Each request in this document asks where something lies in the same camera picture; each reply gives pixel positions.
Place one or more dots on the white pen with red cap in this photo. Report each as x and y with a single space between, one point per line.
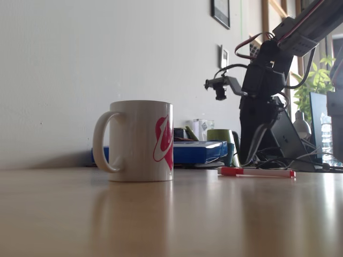
257 173

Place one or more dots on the grey laptop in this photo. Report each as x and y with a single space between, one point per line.
289 136

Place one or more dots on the green mug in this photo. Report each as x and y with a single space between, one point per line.
221 135

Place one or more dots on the white desk lamp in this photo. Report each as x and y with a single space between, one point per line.
301 125

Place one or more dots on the black monitor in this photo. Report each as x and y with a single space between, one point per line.
317 120

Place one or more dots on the clear plastic box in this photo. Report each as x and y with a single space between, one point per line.
202 128

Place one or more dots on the green potted plant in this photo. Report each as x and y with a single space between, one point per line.
316 77

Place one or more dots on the clear water bottle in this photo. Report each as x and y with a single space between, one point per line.
326 136

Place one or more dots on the blue flat box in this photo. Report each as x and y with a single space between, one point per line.
193 152

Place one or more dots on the white mug with pink logo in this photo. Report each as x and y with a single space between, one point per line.
136 139

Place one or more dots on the grey camera mount with camera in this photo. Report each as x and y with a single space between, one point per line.
229 83

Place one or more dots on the white wall thermostat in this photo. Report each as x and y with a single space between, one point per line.
224 56

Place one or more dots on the black picture frame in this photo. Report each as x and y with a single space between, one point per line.
221 12

